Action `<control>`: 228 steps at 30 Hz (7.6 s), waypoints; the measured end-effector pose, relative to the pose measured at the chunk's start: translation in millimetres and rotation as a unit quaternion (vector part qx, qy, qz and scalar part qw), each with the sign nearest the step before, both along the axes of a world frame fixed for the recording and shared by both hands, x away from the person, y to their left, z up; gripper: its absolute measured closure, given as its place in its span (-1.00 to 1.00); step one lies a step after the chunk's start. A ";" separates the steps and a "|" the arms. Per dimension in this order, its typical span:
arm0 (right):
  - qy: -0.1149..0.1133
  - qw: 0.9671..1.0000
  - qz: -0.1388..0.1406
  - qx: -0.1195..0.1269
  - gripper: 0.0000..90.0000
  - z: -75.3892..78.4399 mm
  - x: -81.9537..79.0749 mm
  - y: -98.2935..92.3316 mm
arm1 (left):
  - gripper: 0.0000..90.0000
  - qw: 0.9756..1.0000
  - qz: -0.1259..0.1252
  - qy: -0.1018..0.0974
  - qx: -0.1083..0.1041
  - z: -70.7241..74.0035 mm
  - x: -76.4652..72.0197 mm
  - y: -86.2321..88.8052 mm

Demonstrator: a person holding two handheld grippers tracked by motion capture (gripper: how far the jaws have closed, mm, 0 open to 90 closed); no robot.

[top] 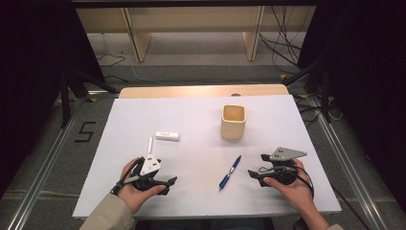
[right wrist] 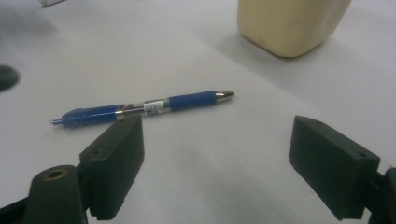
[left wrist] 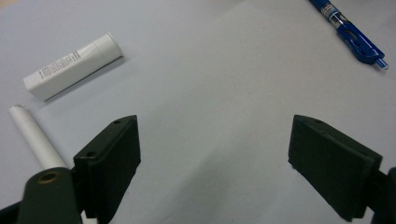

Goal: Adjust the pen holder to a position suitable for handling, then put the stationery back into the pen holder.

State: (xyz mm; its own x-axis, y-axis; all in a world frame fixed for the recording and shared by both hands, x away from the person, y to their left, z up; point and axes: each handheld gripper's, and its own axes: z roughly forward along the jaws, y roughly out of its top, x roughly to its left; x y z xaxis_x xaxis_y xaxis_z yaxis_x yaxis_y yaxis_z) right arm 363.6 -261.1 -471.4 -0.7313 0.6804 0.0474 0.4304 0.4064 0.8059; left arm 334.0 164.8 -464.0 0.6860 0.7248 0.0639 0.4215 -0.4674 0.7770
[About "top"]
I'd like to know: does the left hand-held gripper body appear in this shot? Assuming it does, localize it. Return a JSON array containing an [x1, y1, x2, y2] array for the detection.
[[128, 136, 167, 193]]

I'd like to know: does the thin black floor cable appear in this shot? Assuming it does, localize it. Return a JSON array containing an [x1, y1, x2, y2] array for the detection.
[[96, 52, 126, 67]]

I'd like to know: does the black metal stand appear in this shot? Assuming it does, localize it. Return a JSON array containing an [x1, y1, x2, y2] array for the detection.
[[59, 68, 119, 128], [282, 57, 333, 124]]

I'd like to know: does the right hand-held gripper black cable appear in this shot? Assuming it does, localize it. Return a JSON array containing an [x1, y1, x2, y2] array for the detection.
[[288, 164, 316, 199]]

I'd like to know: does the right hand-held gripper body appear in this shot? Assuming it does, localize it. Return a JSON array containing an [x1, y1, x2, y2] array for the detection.
[[264, 147, 308, 187]]

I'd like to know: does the blue pen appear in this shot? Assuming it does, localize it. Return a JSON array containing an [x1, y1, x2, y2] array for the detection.
[[218, 155, 242, 192]]

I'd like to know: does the metal floor rail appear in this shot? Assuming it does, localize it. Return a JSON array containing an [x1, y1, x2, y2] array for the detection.
[[6, 95, 86, 230], [307, 95, 390, 230]]

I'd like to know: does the cream square cup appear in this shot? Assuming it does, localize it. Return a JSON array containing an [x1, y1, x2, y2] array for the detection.
[[220, 103, 248, 141]]

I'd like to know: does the wooden table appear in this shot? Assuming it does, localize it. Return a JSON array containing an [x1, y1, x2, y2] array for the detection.
[[118, 83, 290, 100]]

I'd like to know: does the person's right hand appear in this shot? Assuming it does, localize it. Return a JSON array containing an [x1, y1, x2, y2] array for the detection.
[[262, 158, 315, 214]]

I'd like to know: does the bundle of black cables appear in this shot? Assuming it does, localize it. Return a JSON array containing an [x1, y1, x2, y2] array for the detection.
[[259, 6, 309, 75]]

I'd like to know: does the black overhead frame bar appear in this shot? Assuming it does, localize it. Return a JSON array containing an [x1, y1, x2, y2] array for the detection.
[[71, 0, 320, 9]]

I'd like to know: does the person's left hand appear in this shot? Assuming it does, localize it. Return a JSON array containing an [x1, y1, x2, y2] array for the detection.
[[118, 156, 167, 215]]

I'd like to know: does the white tube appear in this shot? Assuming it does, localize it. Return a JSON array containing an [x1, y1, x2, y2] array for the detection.
[[155, 131, 181, 142]]

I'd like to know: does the black curtain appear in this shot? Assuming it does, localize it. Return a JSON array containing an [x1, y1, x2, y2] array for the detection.
[[0, 0, 106, 199], [296, 0, 406, 212]]

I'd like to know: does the beige wooden shelf unit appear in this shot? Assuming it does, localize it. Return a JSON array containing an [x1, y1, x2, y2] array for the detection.
[[76, 6, 317, 63]]

